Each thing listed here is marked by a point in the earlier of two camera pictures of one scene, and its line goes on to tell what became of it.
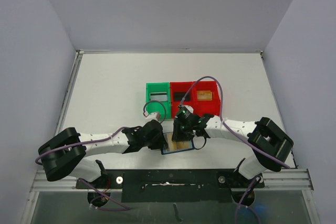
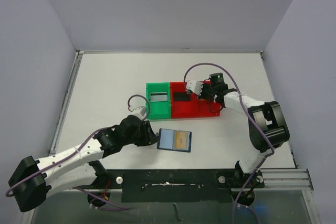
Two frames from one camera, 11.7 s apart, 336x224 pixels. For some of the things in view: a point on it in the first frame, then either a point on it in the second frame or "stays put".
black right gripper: (179, 131) to (205, 92)
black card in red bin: (179, 96) stays put
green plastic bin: (158, 87) stays put
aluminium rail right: (286, 179) stays put
